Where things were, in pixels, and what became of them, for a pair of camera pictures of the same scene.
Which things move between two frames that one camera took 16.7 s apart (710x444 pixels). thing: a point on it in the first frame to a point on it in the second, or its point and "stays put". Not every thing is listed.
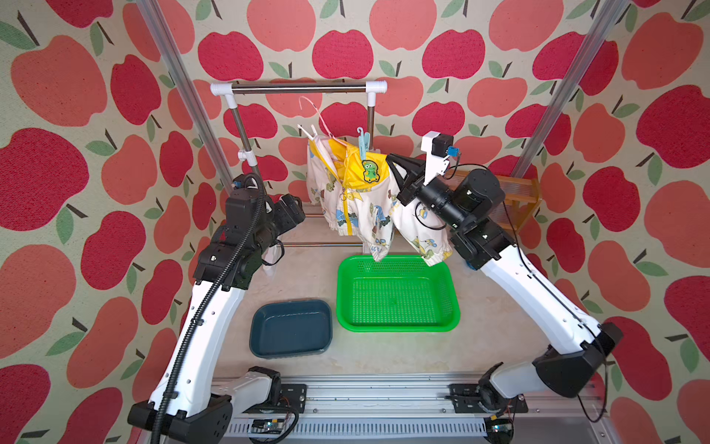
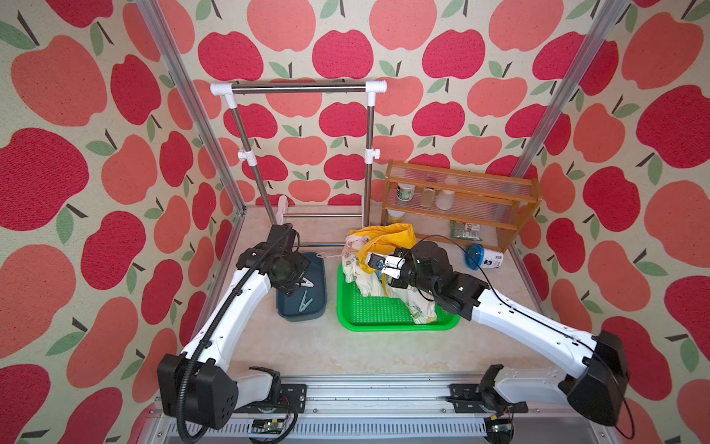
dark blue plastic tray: x=290 y=328 to x=306 y=303
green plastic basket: x=397 y=294 stays put
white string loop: x=321 y=118 to x=331 y=256
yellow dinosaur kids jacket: x=355 y=193 to x=368 y=280
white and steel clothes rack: x=250 y=157 stays put
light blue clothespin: x=363 y=143 to x=303 y=302
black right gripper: x=410 y=166 to x=406 y=252
